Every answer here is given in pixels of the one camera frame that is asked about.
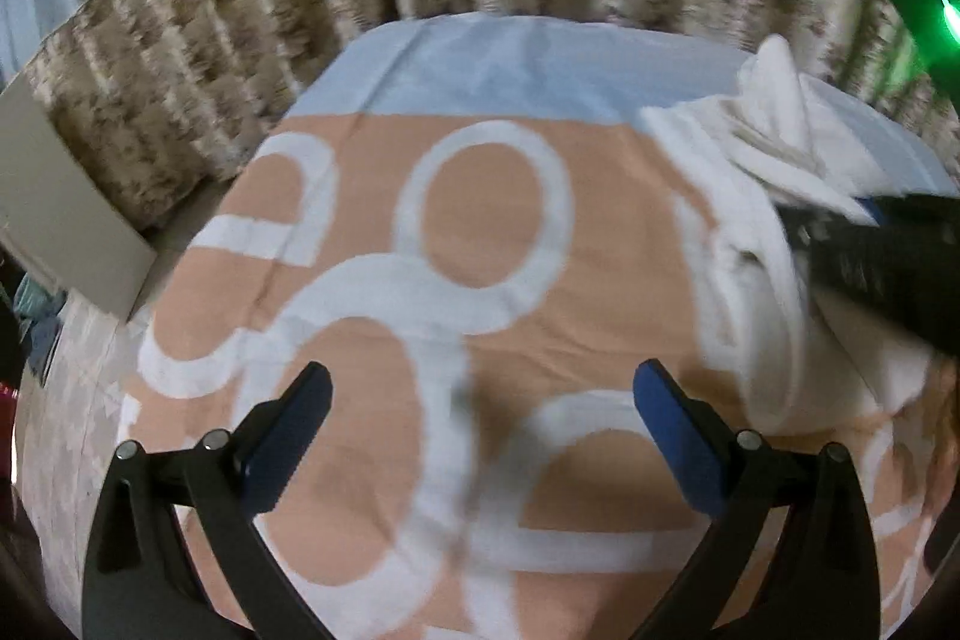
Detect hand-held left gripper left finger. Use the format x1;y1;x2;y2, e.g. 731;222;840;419
81;362;335;640

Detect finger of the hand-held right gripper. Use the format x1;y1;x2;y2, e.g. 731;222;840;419
776;193;960;357

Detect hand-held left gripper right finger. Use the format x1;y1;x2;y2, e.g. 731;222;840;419
632;359;881;640

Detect white knit sweater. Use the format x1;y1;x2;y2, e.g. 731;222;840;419
637;35;960;438

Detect orange and white printed blanket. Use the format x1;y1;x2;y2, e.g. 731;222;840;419
120;113;960;640

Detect blue cloth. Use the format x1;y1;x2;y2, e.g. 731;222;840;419
13;276;65;380

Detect beige flat board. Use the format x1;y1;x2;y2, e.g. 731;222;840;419
0;77;155;323

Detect light blue bed sheet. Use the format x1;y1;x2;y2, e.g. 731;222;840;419
289;13;960;199

